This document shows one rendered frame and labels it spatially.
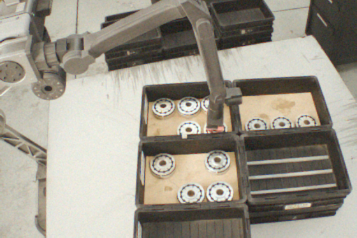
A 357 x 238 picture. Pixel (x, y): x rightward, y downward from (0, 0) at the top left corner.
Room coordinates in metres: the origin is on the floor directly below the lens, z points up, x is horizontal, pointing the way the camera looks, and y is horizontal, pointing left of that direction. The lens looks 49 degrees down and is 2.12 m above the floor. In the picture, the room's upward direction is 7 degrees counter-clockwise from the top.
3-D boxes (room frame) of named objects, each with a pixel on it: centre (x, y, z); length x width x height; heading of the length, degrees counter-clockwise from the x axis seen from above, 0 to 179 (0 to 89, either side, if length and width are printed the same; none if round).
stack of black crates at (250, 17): (2.13, -0.53, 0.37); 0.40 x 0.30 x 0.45; 96
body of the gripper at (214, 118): (0.93, -0.14, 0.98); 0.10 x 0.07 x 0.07; 170
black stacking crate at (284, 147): (0.68, -0.41, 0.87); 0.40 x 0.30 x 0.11; 85
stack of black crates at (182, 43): (2.10, -0.13, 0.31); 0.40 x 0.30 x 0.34; 96
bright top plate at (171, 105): (1.09, 0.07, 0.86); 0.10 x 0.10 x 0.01
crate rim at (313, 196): (0.68, -0.41, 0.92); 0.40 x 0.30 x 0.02; 85
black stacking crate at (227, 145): (0.71, -0.01, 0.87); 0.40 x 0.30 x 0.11; 85
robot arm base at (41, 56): (0.84, 0.38, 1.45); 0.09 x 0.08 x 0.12; 6
